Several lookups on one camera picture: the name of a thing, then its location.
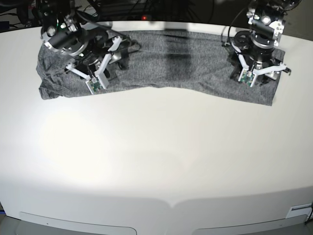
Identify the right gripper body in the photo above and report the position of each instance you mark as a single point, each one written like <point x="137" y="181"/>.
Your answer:
<point x="91" y="50"/>

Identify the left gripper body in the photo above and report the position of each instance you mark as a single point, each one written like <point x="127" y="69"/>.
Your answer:
<point x="253" y="50"/>

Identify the grey long-sleeve T-shirt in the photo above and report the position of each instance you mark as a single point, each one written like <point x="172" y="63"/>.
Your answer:
<point x="188" y="60"/>

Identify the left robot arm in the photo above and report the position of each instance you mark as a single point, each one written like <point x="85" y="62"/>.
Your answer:
<point x="267" y="15"/>

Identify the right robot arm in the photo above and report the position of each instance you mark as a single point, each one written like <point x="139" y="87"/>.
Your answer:
<point x="66" y="13"/>

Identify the white label plate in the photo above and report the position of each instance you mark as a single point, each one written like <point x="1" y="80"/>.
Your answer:
<point x="299" y="210"/>

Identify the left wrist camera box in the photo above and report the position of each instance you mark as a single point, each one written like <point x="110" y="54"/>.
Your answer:
<point x="247" y="77"/>

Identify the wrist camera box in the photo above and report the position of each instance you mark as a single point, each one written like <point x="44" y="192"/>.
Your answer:
<point x="96" y="84"/>
<point x="247" y="77"/>

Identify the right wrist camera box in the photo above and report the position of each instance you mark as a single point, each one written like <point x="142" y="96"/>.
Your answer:
<point x="96" y="84"/>

